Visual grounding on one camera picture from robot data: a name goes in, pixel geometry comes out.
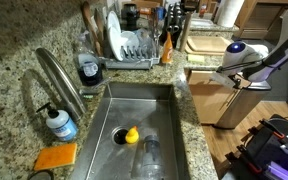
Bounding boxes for yellow rubber duck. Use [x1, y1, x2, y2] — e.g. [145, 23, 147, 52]
[124, 125, 140, 145]

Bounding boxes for upright wooden board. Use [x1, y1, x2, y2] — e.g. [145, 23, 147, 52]
[178, 12, 193, 53]

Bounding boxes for orange black bar clamp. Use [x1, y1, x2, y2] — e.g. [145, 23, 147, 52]
[258, 118, 286, 140]
[236, 144, 263, 175]

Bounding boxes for black round ring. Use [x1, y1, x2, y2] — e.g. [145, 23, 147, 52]
[27, 169, 55, 180]

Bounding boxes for black jar with lid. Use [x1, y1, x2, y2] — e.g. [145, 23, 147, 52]
[120, 3, 141, 32]

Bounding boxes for stainless steel sink basin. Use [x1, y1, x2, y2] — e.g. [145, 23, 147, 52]
[67, 81, 187, 180]

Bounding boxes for large white plate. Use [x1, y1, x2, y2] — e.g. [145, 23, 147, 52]
[106, 10, 125, 62]

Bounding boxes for black knife block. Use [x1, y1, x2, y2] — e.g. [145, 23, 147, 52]
[163, 2, 186, 50]

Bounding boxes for wooden base cabinet front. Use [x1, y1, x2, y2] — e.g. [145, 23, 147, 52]
[187, 83, 234, 126]

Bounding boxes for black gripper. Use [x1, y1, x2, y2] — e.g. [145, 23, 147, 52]
[210, 71, 243, 90]

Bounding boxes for blue label soap pump bottle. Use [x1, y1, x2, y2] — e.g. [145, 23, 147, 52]
[36, 102, 80, 142]

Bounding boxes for orange cleaner spray bottle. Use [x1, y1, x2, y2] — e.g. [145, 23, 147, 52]
[161, 31, 174, 65]

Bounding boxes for white paper towel roll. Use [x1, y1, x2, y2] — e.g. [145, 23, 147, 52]
[216, 0, 246, 29]

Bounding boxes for pale yellow sponge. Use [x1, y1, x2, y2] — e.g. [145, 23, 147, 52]
[187, 54, 206, 65]

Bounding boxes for orange flat sponge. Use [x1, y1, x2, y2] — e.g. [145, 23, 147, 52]
[33, 142, 79, 172]

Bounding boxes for wooden cooking spoon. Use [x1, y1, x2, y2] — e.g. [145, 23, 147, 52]
[81, 1, 102, 56]
[94, 8, 106, 56]

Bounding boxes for black robot cart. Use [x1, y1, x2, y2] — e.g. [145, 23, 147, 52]
[222, 114, 288, 180]

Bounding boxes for dark blue dish soap bottle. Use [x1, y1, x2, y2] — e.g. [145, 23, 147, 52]
[73, 31, 104, 88]

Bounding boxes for curved steel kitchen faucet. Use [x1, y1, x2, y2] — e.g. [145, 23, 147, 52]
[35, 47, 88, 122]

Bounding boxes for grey dish drying rack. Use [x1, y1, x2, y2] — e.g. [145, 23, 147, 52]
[100, 43, 162, 70]

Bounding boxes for brown wooden side cabinet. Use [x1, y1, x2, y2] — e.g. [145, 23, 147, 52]
[233, 0, 288, 40]

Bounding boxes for large wooden cutting board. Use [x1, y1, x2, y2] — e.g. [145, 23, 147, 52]
[184, 35, 233, 57]

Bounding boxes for small white bowl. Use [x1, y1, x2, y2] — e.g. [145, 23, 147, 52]
[120, 30, 141, 52]

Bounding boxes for clear drinking glass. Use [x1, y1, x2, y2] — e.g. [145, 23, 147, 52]
[147, 7, 162, 48]

